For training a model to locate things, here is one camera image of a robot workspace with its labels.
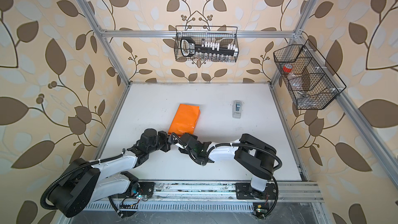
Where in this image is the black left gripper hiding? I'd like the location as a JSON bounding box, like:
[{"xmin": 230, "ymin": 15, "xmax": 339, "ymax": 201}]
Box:
[{"xmin": 147, "ymin": 130, "xmax": 174, "ymax": 155}]

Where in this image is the orange wrapping paper sheet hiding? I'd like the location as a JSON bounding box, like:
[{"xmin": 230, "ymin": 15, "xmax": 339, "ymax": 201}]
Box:
[{"xmin": 168, "ymin": 104, "xmax": 201, "ymax": 136}]

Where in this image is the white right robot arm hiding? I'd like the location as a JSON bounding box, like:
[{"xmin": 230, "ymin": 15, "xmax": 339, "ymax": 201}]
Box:
[{"xmin": 168, "ymin": 133, "xmax": 283, "ymax": 192}]

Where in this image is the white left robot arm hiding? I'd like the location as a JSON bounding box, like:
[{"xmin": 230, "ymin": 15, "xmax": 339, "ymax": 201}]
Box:
[{"xmin": 40, "ymin": 129, "xmax": 179, "ymax": 218}]

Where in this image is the grey tape dispenser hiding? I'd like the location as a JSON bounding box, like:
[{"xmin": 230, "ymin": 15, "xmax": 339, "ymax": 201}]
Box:
[{"xmin": 232, "ymin": 101, "xmax": 242, "ymax": 119}]

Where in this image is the black white tool in basket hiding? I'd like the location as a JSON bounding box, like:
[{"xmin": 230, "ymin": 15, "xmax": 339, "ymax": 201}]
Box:
[{"xmin": 179, "ymin": 37, "xmax": 239, "ymax": 59}]

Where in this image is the red capped clear bottle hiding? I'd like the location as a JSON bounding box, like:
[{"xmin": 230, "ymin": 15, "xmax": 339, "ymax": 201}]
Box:
[{"xmin": 283, "ymin": 63, "xmax": 307, "ymax": 98}]

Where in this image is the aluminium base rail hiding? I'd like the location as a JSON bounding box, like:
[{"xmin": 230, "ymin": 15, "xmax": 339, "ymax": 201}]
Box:
[{"xmin": 139, "ymin": 180, "xmax": 324, "ymax": 203}]

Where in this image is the black wire basket back wall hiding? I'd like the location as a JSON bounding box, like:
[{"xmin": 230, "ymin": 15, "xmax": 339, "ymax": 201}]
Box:
[{"xmin": 173, "ymin": 24, "xmax": 239, "ymax": 63}]

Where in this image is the black wire basket wall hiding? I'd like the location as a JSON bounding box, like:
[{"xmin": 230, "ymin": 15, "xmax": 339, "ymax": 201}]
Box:
[
  {"xmin": 173, "ymin": 24, "xmax": 239, "ymax": 63},
  {"xmin": 273, "ymin": 40, "xmax": 346, "ymax": 110}
]

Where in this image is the black wire basket right wall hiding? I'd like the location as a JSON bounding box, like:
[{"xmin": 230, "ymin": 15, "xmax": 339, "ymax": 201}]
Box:
[{"xmin": 273, "ymin": 40, "xmax": 346, "ymax": 110}]

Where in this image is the aluminium frame post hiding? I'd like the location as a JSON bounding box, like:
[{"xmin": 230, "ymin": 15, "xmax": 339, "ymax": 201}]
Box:
[{"xmin": 75, "ymin": 0, "xmax": 130, "ymax": 87}]

